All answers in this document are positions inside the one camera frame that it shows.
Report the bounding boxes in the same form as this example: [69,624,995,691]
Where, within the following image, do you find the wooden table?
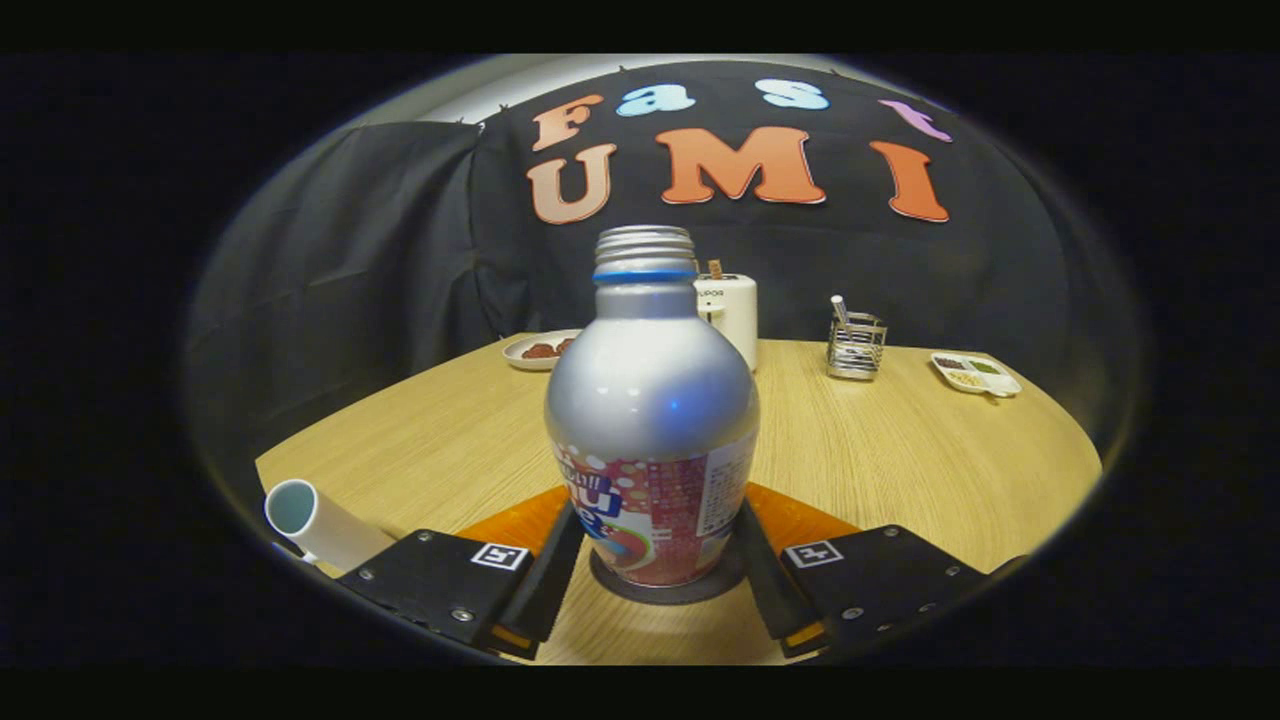
[255,335,1103,666]

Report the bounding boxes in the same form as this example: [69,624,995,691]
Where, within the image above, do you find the white toaster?
[694,272,759,373]

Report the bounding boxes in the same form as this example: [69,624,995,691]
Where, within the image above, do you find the white cup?
[264,478,398,576]

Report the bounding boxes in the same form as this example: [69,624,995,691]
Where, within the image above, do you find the silver juice bottle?
[544,225,761,588]

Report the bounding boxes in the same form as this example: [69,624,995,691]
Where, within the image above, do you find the wire utensil holder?
[827,312,888,382]

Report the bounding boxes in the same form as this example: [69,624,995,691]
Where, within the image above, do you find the black backdrop cloth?
[185,60,1141,481]

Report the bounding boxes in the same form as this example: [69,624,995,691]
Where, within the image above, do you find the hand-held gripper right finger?
[735,485,1006,663]

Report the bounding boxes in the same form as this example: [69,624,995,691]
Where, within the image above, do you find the dark brown round coaster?
[588,540,749,606]

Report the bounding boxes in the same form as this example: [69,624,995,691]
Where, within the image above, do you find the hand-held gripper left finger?
[335,488,586,661]

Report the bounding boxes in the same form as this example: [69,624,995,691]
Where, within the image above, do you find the white divided snack dish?
[930,351,1023,399]

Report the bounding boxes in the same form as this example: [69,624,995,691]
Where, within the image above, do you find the white plate with red food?
[501,329,583,373]

